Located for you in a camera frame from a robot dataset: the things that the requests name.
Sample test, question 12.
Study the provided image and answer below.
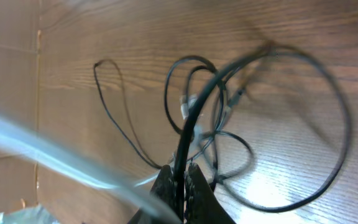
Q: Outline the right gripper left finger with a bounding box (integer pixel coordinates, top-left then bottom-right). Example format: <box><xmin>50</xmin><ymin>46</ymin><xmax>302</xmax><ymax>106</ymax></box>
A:
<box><xmin>127</xmin><ymin>165</ymin><xmax>179</xmax><ymax>224</ymax></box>

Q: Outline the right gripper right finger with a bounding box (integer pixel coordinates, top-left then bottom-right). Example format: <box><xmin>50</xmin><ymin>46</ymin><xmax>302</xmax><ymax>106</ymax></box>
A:
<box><xmin>185</xmin><ymin>163</ymin><xmax>235</xmax><ymax>224</ymax></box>

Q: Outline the black usb cable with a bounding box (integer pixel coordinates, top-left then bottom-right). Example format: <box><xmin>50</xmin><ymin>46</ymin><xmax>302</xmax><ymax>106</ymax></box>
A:
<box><xmin>163</xmin><ymin>42</ymin><xmax>353</xmax><ymax>222</ymax></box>
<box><xmin>93</xmin><ymin>58</ymin><xmax>163</xmax><ymax>170</ymax></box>

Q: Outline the white usb cable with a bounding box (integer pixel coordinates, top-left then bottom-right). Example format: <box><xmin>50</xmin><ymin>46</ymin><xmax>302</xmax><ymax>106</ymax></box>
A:
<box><xmin>0</xmin><ymin>93</ymin><xmax>204</xmax><ymax>224</ymax></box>

